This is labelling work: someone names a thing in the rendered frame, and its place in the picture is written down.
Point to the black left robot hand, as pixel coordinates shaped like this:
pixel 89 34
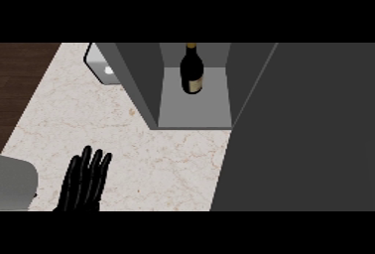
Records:
pixel 85 185

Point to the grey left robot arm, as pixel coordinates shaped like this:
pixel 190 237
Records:
pixel 16 185

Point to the grey cabinet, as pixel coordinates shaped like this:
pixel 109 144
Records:
pixel 196 102

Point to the dark wine bottle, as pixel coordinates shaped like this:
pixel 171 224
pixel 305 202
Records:
pixel 193 71

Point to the dark grey cabinet door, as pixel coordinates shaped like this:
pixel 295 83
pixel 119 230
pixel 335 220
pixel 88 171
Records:
pixel 304 132

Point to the grey appliance with pale mark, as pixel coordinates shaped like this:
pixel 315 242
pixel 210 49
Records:
pixel 103 67

